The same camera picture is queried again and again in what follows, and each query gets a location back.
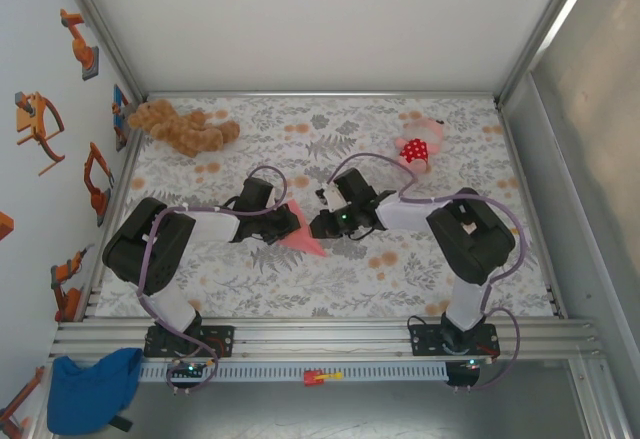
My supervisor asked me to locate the pink cloth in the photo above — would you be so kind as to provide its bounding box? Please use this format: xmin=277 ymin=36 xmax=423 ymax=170
xmin=277 ymin=199 xmax=329 ymax=259

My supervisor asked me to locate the pink plush doll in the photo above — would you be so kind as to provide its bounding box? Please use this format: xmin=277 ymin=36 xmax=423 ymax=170
xmin=393 ymin=117 xmax=446 ymax=177

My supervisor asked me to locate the floral tablecloth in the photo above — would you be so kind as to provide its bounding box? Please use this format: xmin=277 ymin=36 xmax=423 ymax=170
xmin=94 ymin=94 xmax=557 ymax=320

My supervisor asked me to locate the brown teddy bear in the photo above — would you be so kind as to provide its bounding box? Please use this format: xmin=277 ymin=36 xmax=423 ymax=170
xmin=127 ymin=99 xmax=241 ymax=159

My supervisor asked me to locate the red yellow connector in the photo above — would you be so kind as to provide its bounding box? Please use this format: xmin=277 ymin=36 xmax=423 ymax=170
xmin=303 ymin=368 xmax=345 ymax=388

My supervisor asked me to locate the circuit board with green light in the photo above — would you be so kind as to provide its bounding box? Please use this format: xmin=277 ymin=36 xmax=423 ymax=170
xmin=446 ymin=357 xmax=494 ymax=389
xmin=171 ymin=357 xmax=217 ymax=378

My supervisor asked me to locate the blue orange robot sticker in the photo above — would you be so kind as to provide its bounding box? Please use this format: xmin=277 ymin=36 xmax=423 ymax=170
xmin=112 ymin=83 xmax=132 ymax=153

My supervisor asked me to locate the blue cloth cap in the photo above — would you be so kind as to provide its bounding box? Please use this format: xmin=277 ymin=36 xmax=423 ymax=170
xmin=46 ymin=347 xmax=144 ymax=436

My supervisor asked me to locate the orange gripper sticker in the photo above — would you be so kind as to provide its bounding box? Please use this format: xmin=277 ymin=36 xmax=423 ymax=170
xmin=13 ymin=91 xmax=67 ymax=176

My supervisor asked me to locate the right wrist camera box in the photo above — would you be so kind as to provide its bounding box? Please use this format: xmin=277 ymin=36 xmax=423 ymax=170
xmin=314 ymin=183 xmax=347 ymax=211

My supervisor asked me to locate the aluminum mounting rail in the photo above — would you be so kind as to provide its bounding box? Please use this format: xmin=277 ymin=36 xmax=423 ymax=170
xmin=49 ymin=316 xmax=604 ymax=360

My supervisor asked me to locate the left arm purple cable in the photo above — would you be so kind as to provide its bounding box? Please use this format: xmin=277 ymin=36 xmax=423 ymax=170
xmin=137 ymin=164 xmax=289 ymax=396

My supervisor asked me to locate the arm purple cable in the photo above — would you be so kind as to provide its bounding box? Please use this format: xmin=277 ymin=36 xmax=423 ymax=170
xmin=327 ymin=152 xmax=529 ymax=393
xmin=137 ymin=164 xmax=289 ymax=396

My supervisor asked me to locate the aluminum back rail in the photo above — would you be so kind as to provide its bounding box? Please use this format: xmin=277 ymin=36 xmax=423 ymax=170
xmin=147 ymin=90 xmax=497 ymax=101

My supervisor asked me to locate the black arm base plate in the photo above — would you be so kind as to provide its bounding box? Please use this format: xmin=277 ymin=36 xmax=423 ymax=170
xmin=143 ymin=325 xmax=236 ymax=359
xmin=408 ymin=323 xmax=500 ymax=358

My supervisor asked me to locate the slotted white cable duct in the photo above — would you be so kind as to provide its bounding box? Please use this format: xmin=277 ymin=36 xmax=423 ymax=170
xmin=138 ymin=362 xmax=449 ymax=383

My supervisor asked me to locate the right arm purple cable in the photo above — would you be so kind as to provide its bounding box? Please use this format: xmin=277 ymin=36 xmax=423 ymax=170
xmin=327 ymin=152 xmax=529 ymax=393

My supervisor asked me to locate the aluminum frame post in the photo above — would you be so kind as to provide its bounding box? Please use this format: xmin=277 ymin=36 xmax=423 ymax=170
xmin=52 ymin=0 xmax=149 ymax=105
xmin=492 ymin=0 xmax=601 ymax=110

